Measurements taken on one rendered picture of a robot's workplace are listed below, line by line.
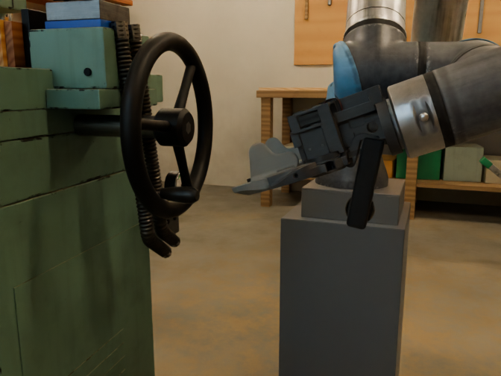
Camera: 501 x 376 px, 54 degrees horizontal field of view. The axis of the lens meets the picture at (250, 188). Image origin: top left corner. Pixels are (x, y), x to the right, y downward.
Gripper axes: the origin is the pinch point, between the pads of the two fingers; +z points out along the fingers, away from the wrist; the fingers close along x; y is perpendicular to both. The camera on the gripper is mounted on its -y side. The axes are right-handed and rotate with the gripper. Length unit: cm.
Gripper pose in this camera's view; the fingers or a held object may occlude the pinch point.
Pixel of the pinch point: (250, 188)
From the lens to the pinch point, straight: 65.7
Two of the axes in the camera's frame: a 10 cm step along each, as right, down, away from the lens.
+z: -9.0, 2.8, 3.4
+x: -2.9, 1.9, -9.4
